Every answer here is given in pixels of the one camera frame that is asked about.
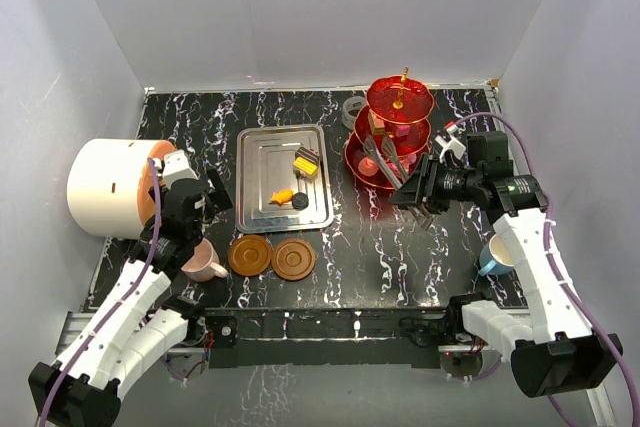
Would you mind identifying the brown chocolate layered cake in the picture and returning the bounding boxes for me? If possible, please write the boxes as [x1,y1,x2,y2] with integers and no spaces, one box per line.
[295,146,320,165]

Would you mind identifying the green striped macaron cake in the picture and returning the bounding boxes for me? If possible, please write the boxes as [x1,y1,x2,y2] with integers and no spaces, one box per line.
[368,113,385,135]

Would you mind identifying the orange fish shaped pastry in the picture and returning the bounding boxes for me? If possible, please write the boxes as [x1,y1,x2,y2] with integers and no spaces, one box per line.
[269,189,294,206]

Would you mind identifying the brown wooden coaster right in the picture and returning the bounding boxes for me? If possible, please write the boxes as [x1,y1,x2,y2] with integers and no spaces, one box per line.
[271,239,316,281]

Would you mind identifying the silver metal serving tongs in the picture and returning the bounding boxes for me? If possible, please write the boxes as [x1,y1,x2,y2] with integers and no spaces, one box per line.
[363,135,433,231]

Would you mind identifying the aluminium frame rail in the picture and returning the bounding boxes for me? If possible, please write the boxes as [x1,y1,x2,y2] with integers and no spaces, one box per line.
[487,81,619,427]

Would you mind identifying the clear tape roll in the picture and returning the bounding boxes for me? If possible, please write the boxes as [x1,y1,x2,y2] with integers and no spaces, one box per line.
[341,96,367,130]

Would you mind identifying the yellow orange cake piece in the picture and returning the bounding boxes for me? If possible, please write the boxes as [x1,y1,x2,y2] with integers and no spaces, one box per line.
[292,157,319,180]

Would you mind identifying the brown wooden coaster left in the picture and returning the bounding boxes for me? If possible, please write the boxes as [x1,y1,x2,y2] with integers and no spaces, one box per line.
[228,235,273,277]

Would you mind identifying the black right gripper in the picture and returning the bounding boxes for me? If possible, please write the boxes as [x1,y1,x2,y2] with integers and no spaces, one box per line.
[389,153,482,214]

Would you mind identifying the pink roll cake top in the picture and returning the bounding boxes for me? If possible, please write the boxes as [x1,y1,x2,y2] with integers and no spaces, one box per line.
[358,157,379,177]

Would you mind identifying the pink square cake block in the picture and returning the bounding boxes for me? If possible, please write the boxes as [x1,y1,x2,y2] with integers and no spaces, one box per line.
[394,124,411,138]

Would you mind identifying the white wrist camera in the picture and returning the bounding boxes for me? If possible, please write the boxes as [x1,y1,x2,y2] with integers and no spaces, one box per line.
[162,150,199,189]
[435,121,466,163]

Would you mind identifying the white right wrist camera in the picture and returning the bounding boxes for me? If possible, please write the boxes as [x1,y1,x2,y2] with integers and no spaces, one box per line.
[435,121,466,163]

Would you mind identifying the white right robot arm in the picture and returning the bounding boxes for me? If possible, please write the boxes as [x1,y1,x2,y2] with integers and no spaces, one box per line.
[389,131,623,398]

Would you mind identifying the brown wooden coaster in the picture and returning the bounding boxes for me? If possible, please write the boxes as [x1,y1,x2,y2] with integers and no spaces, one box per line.
[271,239,316,281]
[228,235,273,277]

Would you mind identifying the blue ceramic cup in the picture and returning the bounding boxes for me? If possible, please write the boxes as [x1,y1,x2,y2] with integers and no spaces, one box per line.
[478,235,514,277]

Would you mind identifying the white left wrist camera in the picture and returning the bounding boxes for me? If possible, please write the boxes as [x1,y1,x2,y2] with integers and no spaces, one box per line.
[162,150,199,189]

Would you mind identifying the dark chocolate cookie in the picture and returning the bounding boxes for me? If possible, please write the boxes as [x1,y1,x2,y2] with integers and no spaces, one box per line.
[291,192,309,210]

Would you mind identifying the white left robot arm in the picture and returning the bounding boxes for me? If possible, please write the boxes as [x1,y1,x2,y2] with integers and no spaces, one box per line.
[28,169,232,426]

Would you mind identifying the pink ceramic cup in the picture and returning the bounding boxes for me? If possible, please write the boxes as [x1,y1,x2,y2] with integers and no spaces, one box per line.
[181,239,229,283]

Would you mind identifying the silver metal tray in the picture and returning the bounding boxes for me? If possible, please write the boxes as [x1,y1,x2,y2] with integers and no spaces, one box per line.
[236,124,334,234]

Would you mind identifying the white cylindrical drum container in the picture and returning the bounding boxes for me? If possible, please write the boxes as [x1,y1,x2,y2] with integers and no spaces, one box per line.
[67,139,175,240]

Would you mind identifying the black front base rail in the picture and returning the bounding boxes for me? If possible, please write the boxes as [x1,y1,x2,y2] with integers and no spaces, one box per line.
[202,307,506,371]

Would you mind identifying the red three-tier cake stand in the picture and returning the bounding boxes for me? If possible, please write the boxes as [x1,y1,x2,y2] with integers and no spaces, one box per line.
[344,70,435,193]

